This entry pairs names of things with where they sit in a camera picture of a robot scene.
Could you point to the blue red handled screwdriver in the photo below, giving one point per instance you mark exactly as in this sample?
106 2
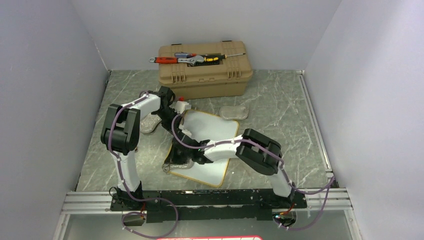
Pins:
186 55

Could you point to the tan plastic toolbox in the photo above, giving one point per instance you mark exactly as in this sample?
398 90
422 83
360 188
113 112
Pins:
223 78

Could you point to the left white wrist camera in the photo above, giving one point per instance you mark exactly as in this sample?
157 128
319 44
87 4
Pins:
181 106

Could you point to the grey mesh scrubbing pad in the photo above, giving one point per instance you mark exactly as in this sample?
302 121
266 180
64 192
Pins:
229 113

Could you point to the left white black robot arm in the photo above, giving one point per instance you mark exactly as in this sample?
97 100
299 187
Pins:
121 133

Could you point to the grey scrubbing pad left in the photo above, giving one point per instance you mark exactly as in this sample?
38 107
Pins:
149 123

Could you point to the black aluminium base frame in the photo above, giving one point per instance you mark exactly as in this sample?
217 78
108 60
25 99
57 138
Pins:
167 205

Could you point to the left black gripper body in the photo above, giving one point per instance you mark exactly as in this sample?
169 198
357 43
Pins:
168 117

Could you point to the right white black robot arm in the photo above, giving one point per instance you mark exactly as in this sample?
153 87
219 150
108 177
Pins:
259 152

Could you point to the yellow black handled screwdriver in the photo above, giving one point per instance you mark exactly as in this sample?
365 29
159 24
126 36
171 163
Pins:
217 57

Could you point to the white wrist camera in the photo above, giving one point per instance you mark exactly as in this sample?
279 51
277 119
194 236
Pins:
184 130
181 106

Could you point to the yellow framed whiteboard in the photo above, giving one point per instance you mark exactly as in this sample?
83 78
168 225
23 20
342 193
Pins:
206 126

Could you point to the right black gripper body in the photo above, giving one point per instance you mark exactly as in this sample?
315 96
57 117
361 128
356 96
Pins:
178 156

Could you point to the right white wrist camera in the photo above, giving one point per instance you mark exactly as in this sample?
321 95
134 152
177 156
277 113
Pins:
184 130

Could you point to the red handled adjustable wrench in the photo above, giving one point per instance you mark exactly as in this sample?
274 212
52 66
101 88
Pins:
175 60

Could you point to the dark brown scrubbing pad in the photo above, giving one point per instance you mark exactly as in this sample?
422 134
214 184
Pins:
171 166

